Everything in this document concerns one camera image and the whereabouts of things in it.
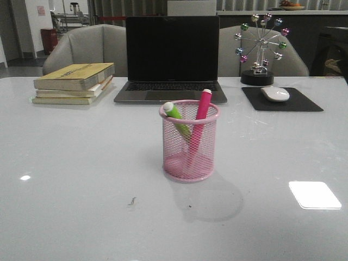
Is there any green marker pen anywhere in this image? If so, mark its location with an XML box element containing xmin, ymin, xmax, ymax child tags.
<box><xmin>162</xmin><ymin>101</ymin><xmax>193</xmax><ymax>142</ymax></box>

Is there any pink marker pen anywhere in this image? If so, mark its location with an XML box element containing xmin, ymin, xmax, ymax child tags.
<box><xmin>186</xmin><ymin>88</ymin><xmax>213</xmax><ymax>169</ymax></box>

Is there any pink mesh pen holder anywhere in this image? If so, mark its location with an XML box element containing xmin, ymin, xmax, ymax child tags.
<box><xmin>159</xmin><ymin>100</ymin><xmax>220</xmax><ymax>182</ymax></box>

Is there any grey open laptop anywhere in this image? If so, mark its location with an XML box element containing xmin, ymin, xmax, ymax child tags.
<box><xmin>114</xmin><ymin>16</ymin><xmax>227</xmax><ymax>104</ymax></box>

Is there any white middle book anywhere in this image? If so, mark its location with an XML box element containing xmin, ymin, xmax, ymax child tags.
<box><xmin>36</xmin><ymin>76</ymin><xmax>113</xmax><ymax>98</ymax></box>

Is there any yellow top book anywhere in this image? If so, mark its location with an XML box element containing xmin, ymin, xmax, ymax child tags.
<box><xmin>34</xmin><ymin>63</ymin><xmax>115</xmax><ymax>91</ymax></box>

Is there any yellow book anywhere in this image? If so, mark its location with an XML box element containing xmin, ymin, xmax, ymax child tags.
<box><xmin>34</xmin><ymin>63</ymin><xmax>115</xmax><ymax>91</ymax></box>
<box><xmin>32</xmin><ymin>86</ymin><xmax>108</xmax><ymax>105</ymax></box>

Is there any grey right armchair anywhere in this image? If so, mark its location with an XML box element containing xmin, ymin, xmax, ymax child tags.
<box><xmin>218</xmin><ymin>26</ymin><xmax>309</xmax><ymax>77</ymax></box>

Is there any grey armchair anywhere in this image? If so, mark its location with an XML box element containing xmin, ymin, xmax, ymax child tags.
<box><xmin>218</xmin><ymin>26</ymin><xmax>309</xmax><ymax>77</ymax></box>
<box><xmin>42</xmin><ymin>24</ymin><xmax>128</xmax><ymax>77</ymax></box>

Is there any white computer mouse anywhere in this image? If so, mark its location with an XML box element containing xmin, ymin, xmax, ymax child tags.
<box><xmin>260</xmin><ymin>86</ymin><xmax>290</xmax><ymax>102</ymax></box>

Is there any grey left armchair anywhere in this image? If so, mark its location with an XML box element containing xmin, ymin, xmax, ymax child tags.
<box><xmin>42</xmin><ymin>24</ymin><xmax>128</xmax><ymax>77</ymax></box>

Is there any black mouse pad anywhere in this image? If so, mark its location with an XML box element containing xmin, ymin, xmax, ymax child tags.
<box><xmin>241</xmin><ymin>86</ymin><xmax>325</xmax><ymax>112</ymax></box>

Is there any ferris wheel desk ornament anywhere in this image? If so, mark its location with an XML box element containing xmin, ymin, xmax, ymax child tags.
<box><xmin>234</xmin><ymin>13</ymin><xmax>290</xmax><ymax>86</ymax></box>

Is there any red barrier belt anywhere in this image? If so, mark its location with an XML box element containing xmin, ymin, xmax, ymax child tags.
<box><xmin>97</xmin><ymin>16</ymin><xmax>127</xmax><ymax>21</ymax></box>

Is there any yellow bottom book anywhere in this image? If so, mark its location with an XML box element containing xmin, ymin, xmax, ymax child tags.
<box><xmin>32</xmin><ymin>86</ymin><xmax>108</xmax><ymax>105</ymax></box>

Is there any red trash bin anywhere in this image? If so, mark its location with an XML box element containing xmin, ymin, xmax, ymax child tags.
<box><xmin>40</xmin><ymin>28</ymin><xmax>58</xmax><ymax>54</ymax></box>

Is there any fruit bowl on counter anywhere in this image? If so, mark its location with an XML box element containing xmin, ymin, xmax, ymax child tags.
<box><xmin>279</xmin><ymin>0</ymin><xmax>305</xmax><ymax>11</ymax></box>

